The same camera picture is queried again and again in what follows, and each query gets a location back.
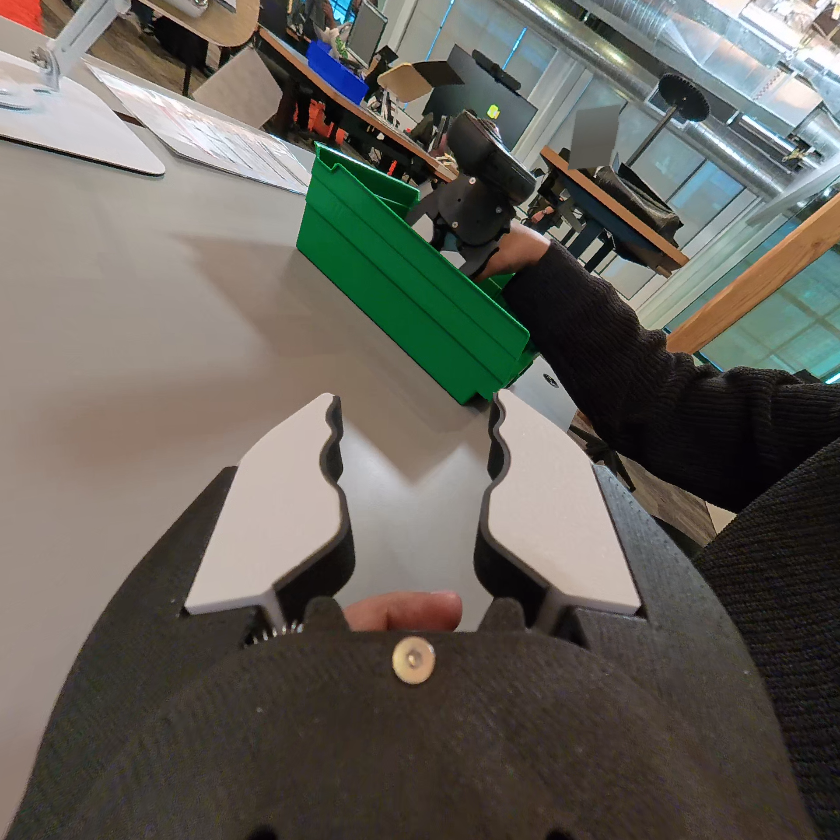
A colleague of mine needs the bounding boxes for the printed paper sheet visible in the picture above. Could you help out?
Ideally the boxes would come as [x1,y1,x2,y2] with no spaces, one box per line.
[84,62,313,196]

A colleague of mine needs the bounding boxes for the grey desk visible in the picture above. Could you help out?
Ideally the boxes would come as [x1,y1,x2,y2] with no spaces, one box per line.
[0,16,578,808]

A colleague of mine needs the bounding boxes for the wooden beam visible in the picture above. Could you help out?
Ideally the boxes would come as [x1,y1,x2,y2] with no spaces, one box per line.
[666,193,840,355]

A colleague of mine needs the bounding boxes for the round wooden table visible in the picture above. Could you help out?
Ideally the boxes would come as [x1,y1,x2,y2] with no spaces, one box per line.
[141,0,260,47]

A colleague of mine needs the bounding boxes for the black monitor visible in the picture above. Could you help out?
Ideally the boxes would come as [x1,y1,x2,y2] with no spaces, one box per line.
[423,45,539,152]
[344,0,388,67]

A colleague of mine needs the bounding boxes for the black video bar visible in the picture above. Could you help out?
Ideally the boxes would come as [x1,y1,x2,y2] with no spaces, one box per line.
[472,49,522,89]

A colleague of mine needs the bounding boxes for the small wooden board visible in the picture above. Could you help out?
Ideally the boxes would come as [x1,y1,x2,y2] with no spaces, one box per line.
[377,62,434,102]

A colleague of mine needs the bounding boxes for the person's right forearm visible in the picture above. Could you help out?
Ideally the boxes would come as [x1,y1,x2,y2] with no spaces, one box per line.
[502,239,840,514]

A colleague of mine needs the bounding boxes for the blue plastic bin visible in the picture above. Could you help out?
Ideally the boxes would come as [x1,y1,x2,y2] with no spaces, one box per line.
[307,39,370,106]

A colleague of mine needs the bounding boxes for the person's right hand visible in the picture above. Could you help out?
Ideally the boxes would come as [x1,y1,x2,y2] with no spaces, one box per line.
[472,225,553,285]

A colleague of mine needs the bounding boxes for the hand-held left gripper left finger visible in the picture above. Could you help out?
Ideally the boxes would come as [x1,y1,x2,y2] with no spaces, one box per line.
[185,394,356,626]

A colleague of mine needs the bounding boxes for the black office chair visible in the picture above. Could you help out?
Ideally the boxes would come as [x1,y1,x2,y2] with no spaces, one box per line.
[567,413,637,493]

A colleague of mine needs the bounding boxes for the black bag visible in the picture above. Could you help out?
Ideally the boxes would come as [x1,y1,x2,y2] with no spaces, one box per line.
[591,164,683,247]

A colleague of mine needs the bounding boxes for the person's left hand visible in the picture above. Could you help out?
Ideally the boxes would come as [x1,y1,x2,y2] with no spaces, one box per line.
[343,590,464,633]

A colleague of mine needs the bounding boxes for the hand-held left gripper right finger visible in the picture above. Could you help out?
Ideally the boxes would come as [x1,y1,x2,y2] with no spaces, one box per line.
[475,390,641,631]

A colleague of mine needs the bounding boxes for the black disc on pole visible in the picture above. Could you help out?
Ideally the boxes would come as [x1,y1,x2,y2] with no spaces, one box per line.
[630,73,711,168]

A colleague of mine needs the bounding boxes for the green plastic bin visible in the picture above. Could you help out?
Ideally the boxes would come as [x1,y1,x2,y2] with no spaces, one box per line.
[295,141,540,406]

